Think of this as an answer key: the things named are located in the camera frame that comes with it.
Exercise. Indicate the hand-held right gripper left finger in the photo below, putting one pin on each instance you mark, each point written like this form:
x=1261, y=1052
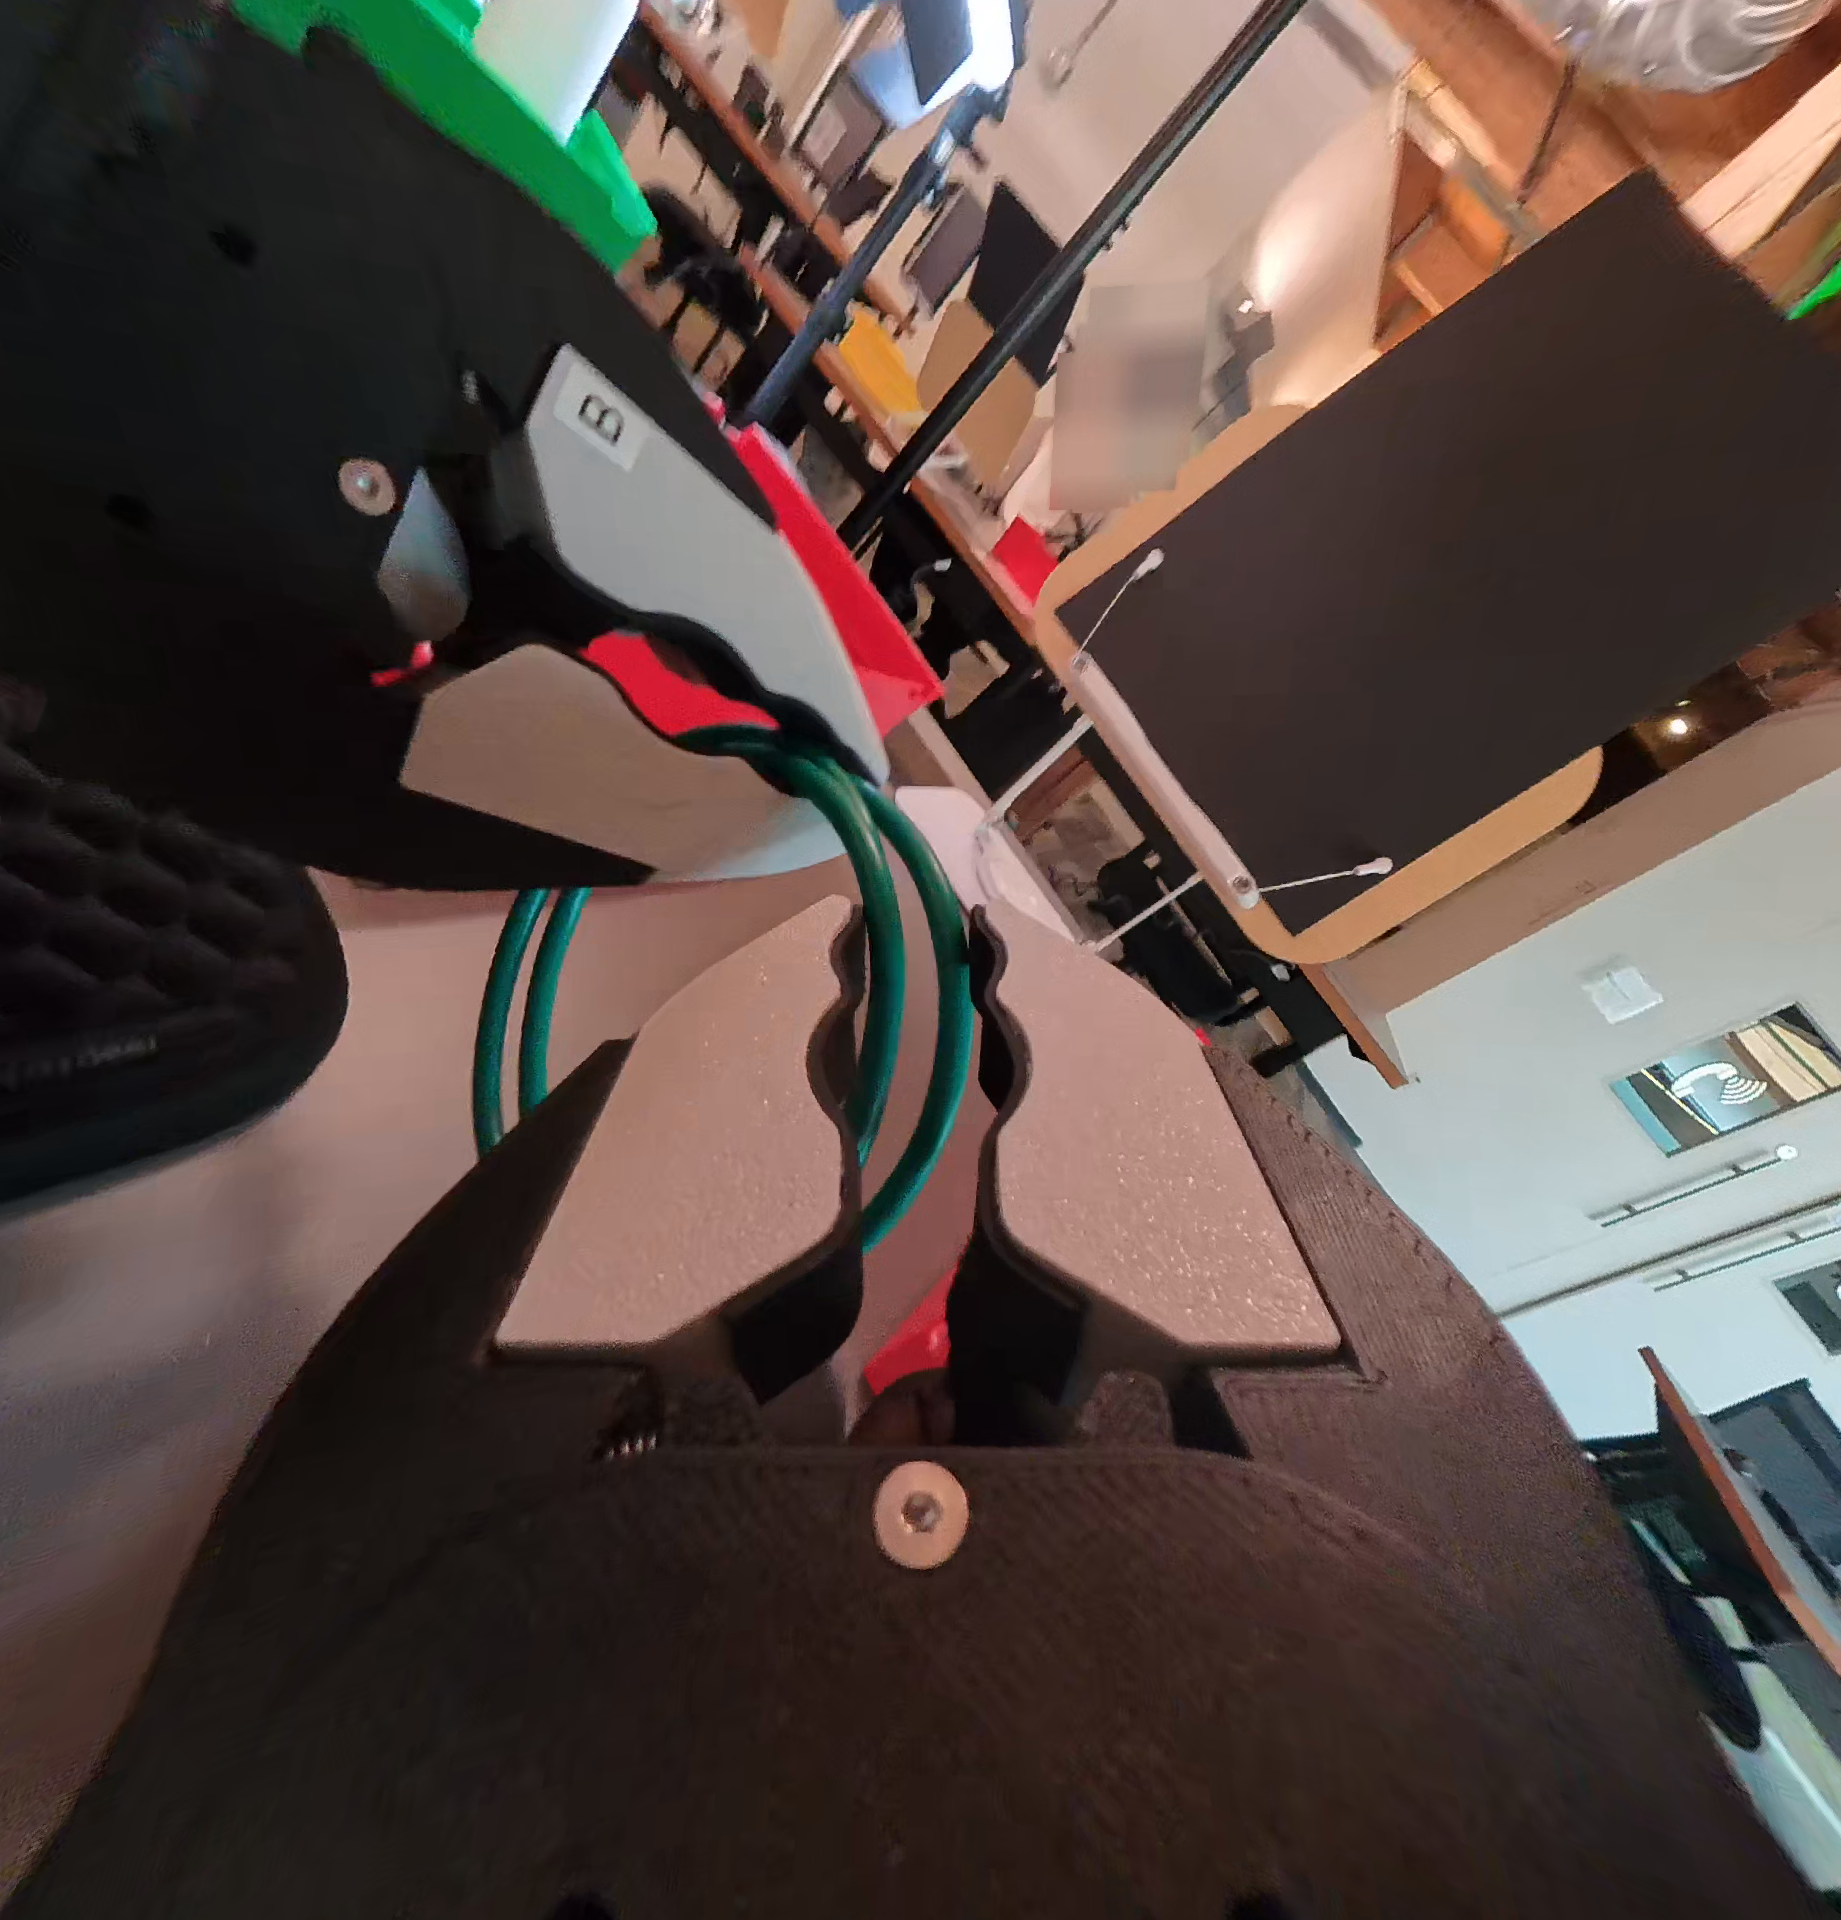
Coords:
x=680, y=1187

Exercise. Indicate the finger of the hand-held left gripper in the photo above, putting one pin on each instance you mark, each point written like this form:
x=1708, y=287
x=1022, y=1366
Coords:
x=666, y=511
x=560, y=766

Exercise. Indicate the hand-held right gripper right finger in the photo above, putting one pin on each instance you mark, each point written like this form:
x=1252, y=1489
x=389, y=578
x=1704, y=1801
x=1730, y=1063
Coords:
x=1145, y=1201

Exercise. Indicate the red plastic bin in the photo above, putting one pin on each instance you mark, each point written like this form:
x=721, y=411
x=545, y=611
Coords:
x=846, y=617

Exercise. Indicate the yellow bin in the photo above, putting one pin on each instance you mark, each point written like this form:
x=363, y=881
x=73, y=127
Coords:
x=877, y=367

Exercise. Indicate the black light stand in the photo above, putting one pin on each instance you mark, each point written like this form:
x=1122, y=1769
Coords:
x=861, y=266

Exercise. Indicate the green plastic bin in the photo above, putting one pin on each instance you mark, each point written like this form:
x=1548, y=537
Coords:
x=456, y=106

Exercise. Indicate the white cup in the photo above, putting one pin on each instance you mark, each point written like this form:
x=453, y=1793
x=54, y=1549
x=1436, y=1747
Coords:
x=560, y=61

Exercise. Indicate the black pole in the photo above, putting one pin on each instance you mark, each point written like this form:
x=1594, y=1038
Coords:
x=1071, y=276

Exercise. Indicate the black honeycomb cushion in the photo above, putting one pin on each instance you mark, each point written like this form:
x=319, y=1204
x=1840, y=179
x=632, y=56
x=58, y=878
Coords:
x=111, y=976

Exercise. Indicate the studio light panel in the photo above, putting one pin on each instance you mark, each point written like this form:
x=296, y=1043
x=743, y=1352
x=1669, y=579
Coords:
x=951, y=37

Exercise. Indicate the black board with wooden rim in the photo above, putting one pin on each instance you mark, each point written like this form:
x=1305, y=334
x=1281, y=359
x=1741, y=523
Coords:
x=1460, y=572

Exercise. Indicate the white wall notice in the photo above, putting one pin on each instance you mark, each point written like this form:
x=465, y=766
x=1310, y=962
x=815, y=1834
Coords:
x=1623, y=994

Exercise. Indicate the silver air duct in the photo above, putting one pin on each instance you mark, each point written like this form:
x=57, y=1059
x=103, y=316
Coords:
x=1686, y=37

